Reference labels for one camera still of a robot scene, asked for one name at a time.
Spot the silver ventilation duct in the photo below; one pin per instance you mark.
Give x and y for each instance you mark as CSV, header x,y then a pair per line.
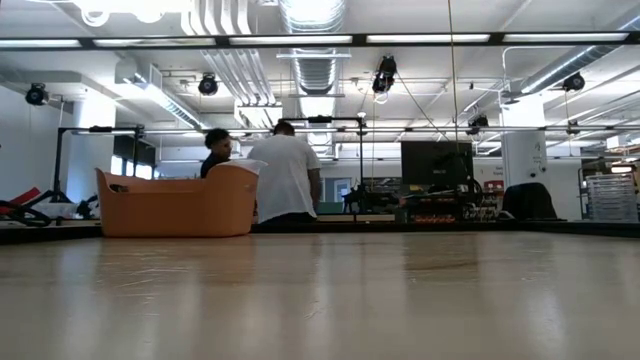
x,y
315,75

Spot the black overhead frame crossbar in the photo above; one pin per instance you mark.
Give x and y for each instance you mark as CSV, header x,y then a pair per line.
x,y
359,38

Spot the black red background robot arm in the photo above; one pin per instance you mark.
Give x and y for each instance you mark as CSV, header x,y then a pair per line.
x,y
25,195

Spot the black office chair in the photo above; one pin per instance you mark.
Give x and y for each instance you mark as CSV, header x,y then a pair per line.
x,y
530,200

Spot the black monitor screen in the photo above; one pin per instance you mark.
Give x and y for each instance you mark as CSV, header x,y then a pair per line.
x,y
420,160

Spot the black equipment shelf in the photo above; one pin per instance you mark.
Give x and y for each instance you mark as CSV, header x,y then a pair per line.
x,y
430,205

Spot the black aluminium table frame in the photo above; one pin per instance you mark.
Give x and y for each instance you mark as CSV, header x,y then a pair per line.
x,y
400,228

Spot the orange plastic basket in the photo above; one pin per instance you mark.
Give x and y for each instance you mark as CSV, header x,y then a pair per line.
x,y
175,210

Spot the person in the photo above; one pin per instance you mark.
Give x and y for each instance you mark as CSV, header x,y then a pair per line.
x,y
285,175
217,147

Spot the background wooden workbench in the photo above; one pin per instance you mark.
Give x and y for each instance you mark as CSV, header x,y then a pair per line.
x,y
360,218

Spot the black metal gantry frame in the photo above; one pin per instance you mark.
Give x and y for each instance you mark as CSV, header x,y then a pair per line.
x,y
361,165
60,160

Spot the black ceiling camera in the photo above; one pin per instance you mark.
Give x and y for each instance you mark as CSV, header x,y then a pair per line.
x,y
208,85
478,122
386,70
36,95
574,82

